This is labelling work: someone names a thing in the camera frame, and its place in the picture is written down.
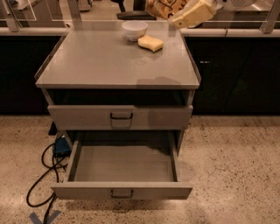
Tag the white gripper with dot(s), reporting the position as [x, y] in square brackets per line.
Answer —
[233, 3]

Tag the crushed orange soda can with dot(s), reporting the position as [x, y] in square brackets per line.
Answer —
[165, 8]

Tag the grey metal drawer cabinet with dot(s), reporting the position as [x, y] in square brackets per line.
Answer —
[97, 65]

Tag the closed upper grey drawer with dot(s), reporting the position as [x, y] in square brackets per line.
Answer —
[125, 117]

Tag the open lower grey drawer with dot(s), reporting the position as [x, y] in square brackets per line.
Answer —
[123, 171]

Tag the yellow sponge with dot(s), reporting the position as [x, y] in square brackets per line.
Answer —
[148, 42]

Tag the black office chair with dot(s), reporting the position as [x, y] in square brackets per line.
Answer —
[138, 12]

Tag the white ceramic bowl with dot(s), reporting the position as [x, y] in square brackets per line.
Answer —
[134, 29]

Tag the grey background counter unit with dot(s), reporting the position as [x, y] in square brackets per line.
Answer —
[250, 17]

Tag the blue power adapter box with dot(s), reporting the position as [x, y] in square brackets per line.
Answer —
[61, 148]

